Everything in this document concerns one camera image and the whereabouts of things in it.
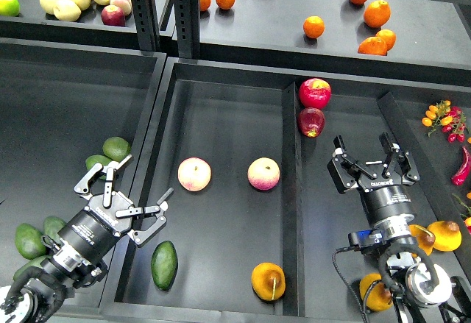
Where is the black shelf post right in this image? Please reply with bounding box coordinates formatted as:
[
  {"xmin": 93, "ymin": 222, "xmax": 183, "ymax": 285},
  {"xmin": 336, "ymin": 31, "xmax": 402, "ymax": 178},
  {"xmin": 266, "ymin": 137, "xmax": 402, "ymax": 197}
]
[{"xmin": 172, "ymin": 0, "xmax": 200, "ymax": 59}]

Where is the yellow pear far right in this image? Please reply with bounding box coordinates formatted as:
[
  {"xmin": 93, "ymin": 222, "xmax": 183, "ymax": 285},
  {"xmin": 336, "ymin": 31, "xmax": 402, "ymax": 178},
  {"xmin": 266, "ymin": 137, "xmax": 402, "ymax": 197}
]
[{"xmin": 427, "ymin": 221, "xmax": 462, "ymax": 252}]

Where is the black tray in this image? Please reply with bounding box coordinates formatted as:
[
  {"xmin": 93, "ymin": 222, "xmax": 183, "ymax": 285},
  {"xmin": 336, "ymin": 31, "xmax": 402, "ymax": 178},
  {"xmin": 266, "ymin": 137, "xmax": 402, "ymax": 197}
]
[
  {"xmin": 100, "ymin": 59, "xmax": 470, "ymax": 322},
  {"xmin": 0, "ymin": 38, "xmax": 169, "ymax": 311}
]

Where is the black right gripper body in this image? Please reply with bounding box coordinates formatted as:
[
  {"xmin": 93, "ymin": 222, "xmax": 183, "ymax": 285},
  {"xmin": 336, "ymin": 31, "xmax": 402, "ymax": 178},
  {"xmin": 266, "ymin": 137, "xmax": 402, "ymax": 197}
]
[{"xmin": 358, "ymin": 171, "xmax": 417, "ymax": 228}]

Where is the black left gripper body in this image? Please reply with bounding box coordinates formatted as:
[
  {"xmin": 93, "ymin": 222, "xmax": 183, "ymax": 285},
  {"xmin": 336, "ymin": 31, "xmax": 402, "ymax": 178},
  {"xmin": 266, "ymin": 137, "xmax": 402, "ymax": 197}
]
[{"xmin": 58, "ymin": 192, "xmax": 134, "ymax": 264}]

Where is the bright red apple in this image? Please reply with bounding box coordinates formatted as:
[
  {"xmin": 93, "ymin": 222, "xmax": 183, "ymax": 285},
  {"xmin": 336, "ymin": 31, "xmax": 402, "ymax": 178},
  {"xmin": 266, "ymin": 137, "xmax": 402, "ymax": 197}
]
[{"xmin": 298, "ymin": 78, "xmax": 331, "ymax": 110}]

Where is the pink yellow apple left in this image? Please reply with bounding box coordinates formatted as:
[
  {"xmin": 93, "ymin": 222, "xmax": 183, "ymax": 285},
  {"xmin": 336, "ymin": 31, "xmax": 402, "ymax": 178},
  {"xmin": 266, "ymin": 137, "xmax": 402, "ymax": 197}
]
[{"xmin": 177, "ymin": 157, "xmax": 211, "ymax": 192}]

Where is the green avocado upper right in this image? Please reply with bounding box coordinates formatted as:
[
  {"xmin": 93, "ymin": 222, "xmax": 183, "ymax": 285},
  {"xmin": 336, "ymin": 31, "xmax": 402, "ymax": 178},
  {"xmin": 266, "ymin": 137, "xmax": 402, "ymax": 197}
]
[{"xmin": 102, "ymin": 136, "xmax": 131, "ymax": 162}]

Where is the pink peach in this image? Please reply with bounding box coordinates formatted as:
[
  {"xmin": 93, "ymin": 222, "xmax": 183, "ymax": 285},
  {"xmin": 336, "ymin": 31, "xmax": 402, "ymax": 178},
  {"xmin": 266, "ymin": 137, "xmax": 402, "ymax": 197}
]
[{"xmin": 110, "ymin": 0, "xmax": 132, "ymax": 16}]

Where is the cherry tomato bunch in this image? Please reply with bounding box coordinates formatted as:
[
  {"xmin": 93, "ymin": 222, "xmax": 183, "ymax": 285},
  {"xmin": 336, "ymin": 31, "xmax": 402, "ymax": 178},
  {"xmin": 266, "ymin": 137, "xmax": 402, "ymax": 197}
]
[{"xmin": 421, "ymin": 100, "xmax": 468, "ymax": 143}]

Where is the red chili pepper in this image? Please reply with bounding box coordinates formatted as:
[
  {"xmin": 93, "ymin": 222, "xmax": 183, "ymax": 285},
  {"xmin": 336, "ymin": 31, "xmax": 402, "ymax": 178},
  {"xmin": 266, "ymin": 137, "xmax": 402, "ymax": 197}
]
[{"xmin": 451, "ymin": 146, "xmax": 470, "ymax": 186}]

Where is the black shelf post left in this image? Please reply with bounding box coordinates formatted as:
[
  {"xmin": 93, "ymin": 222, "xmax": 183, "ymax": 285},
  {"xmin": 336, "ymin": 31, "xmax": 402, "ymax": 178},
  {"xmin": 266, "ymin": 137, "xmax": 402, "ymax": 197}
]
[{"xmin": 132, "ymin": 0, "xmax": 160, "ymax": 52}]

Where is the orange lower right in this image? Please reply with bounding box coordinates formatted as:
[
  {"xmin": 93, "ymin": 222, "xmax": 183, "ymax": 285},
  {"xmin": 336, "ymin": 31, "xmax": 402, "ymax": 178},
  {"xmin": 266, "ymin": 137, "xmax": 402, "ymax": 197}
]
[{"xmin": 375, "ymin": 29, "xmax": 397, "ymax": 51}]

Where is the black slanted divider bar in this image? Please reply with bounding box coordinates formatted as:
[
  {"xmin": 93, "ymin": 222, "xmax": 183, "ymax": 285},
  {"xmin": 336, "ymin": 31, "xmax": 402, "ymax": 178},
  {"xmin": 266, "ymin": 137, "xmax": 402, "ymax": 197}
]
[{"xmin": 378, "ymin": 92, "xmax": 470, "ymax": 272}]

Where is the yellow pear bottom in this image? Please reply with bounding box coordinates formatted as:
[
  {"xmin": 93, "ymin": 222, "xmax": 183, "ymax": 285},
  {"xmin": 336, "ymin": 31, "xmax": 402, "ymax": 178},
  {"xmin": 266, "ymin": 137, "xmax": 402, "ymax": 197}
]
[{"xmin": 359, "ymin": 272, "xmax": 393, "ymax": 312}]

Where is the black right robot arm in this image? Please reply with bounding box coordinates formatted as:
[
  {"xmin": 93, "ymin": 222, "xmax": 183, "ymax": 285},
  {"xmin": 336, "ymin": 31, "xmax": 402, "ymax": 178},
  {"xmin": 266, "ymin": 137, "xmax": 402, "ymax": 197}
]
[{"xmin": 327, "ymin": 132, "xmax": 470, "ymax": 322}]

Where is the black shelf post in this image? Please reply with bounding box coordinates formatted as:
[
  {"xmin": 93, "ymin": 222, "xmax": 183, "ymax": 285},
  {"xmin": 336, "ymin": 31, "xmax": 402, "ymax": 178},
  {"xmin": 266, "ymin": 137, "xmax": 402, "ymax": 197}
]
[
  {"xmin": 172, "ymin": 0, "xmax": 200, "ymax": 59},
  {"xmin": 132, "ymin": 0, "xmax": 160, "ymax": 52}
]

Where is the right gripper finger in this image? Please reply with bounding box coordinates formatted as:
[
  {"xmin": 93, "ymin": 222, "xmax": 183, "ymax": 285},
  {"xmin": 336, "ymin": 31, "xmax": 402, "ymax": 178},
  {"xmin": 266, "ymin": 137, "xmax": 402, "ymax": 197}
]
[
  {"xmin": 327, "ymin": 135, "xmax": 375, "ymax": 194},
  {"xmin": 379, "ymin": 132, "xmax": 419, "ymax": 185}
]

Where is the black middle tray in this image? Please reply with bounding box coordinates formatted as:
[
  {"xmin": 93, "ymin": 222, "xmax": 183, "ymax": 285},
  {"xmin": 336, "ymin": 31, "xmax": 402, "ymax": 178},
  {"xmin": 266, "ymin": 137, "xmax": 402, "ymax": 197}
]
[{"xmin": 100, "ymin": 59, "xmax": 470, "ymax": 322}]

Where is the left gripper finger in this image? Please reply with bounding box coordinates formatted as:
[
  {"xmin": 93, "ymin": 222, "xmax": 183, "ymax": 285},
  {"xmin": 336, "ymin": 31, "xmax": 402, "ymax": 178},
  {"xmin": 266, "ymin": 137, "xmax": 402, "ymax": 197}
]
[
  {"xmin": 115, "ymin": 188, "xmax": 174, "ymax": 247},
  {"xmin": 74, "ymin": 154, "xmax": 133, "ymax": 209}
]

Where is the green avocado upper left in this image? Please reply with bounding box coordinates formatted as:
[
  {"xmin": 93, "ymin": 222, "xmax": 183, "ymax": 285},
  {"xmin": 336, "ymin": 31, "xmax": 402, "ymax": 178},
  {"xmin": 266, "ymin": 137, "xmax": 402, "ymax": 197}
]
[{"xmin": 85, "ymin": 155, "xmax": 112, "ymax": 171}]

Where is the large orange right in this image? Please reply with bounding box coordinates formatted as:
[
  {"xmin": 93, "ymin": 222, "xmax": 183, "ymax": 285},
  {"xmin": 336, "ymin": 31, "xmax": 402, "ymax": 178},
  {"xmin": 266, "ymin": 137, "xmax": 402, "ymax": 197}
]
[{"xmin": 364, "ymin": 0, "xmax": 391, "ymax": 29}]

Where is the orange lower front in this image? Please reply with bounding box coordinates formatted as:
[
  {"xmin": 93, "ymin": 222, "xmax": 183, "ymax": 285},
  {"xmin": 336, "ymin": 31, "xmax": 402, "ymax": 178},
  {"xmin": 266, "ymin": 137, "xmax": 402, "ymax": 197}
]
[{"xmin": 358, "ymin": 36, "xmax": 388, "ymax": 56}]

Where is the green avocado bottom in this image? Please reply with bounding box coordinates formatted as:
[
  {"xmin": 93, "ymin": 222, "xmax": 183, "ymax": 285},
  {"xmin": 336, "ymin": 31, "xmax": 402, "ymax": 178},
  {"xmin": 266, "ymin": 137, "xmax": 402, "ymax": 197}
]
[{"xmin": 13, "ymin": 255, "xmax": 50, "ymax": 281}]

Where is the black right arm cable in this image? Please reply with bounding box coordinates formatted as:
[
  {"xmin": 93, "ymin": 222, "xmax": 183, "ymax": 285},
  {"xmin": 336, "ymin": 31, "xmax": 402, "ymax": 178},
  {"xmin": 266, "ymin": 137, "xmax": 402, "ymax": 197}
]
[{"xmin": 332, "ymin": 245, "xmax": 371, "ymax": 323}]

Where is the orange middle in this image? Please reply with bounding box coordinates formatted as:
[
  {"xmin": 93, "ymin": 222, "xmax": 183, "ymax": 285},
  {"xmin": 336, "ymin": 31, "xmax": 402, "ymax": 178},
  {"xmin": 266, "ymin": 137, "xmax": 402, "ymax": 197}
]
[{"xmin": 303, "ymin": 15, "xmax": 325, "ymax": 39}]

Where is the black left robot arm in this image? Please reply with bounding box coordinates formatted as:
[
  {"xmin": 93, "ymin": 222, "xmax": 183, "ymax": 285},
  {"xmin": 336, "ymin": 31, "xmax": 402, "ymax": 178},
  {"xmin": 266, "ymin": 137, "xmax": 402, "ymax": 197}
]
[{"xmin": 1, "ymin": 155, "xmax": 173, "ymax": 322}]

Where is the black left tray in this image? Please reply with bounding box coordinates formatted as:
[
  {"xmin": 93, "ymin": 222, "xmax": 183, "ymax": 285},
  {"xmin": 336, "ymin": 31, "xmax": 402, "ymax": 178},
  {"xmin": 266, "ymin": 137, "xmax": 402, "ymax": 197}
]
[{"xmin": 0, "ymin": 38, "xmax": 169, "ymax": 311}]

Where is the green avocado lower left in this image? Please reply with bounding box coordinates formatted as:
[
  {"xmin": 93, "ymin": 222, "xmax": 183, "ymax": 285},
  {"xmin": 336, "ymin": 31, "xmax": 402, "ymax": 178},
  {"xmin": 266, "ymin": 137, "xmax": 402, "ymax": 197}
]
[{"xmin": 15, "ymin": 223, "xmax": 47, "ymax": 260}]

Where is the pale yellow pear front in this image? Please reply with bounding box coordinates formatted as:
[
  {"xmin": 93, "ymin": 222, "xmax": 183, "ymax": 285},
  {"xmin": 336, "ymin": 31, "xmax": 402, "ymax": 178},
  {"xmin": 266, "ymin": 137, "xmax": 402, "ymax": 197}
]
[{"xmin": 53, "ymin": 0, "xmax": 82, "ymax": 22}]

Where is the pink yellow apple right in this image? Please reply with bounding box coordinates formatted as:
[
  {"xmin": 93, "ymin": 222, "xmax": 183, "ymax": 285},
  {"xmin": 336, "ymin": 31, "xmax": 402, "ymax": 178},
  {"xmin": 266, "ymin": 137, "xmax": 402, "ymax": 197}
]
[{"xmin": 247, "ymin": 157, "xmax": 280, "ymax": 191}]

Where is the dark red shelf apple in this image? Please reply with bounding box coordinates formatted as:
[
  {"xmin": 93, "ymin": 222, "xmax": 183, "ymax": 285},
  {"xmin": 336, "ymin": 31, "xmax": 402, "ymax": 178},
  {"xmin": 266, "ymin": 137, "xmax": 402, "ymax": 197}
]
[{"xmin": 101, "ymin": 4, "xmax": 126, "ymax": 27}]

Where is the green avocado lower middle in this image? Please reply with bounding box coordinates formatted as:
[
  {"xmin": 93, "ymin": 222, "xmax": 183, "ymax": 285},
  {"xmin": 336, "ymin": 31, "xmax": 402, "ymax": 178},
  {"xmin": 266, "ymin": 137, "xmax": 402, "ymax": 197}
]
[{"xmin": 43, "ymin": 216, "xmax": 66, "ymax": 244}]

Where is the yellow brown pear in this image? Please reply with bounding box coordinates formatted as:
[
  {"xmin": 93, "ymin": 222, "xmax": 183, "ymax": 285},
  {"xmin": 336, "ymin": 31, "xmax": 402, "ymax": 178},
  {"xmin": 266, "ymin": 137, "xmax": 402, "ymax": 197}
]
[{"xmin": 251, "ymin": 262, "xmax": 286, "ymax": 302}]

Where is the pink yellow apple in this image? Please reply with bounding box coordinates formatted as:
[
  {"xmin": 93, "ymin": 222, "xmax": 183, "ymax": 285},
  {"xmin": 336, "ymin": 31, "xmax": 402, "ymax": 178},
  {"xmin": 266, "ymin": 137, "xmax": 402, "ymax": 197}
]
[
  {"xmin": 177, "ymin": 157, "xmax": 211, "ymax": 192},
  {"xmin": 247, "ymin": 157, "xmax": 280, "ymax": 191}
]

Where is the yellow pear with stem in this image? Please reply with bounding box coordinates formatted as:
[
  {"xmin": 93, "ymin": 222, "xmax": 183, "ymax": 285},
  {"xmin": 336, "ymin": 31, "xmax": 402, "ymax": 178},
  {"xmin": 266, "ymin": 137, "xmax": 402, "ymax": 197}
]
[{"xmin": 409, "ymin": 224, "xmax": 436, "ymax": 255}]

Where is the dark green avocado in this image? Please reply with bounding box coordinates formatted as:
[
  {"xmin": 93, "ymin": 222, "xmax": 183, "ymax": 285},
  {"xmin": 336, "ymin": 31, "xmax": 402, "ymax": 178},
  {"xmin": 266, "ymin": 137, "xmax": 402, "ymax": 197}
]
[{"xmin": 151, "ymin": 241, "xmax": 178, "ymax": 291}]

